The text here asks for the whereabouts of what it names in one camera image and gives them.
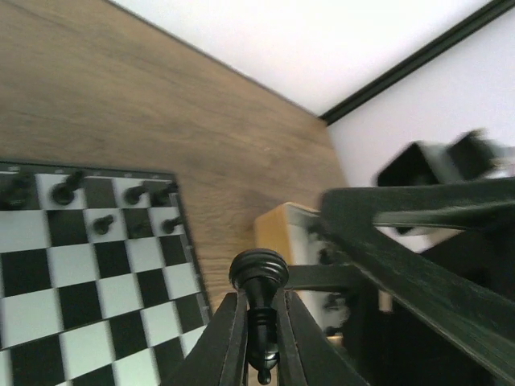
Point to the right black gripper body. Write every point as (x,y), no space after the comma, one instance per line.
(463,290)

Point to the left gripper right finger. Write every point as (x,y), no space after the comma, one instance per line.
(306,357)

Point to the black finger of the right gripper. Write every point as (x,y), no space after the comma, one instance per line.
(353,217)

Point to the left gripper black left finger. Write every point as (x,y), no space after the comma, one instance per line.
(219,356)

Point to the tall black chess piece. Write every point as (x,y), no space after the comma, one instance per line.
(260,273)

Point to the black chess pawn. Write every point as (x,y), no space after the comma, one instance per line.
(172,226)
(101,225)
(139,229)

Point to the black chess piece corner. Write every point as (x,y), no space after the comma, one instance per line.
(161,196)

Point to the pile of black chess pieces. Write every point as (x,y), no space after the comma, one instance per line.
(330,281)

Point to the yellow metal tin box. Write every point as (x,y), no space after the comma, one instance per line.
(286,230)

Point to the black grey chessboard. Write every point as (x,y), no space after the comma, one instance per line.
(82,309)

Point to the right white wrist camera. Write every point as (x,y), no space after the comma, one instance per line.
(472,156)

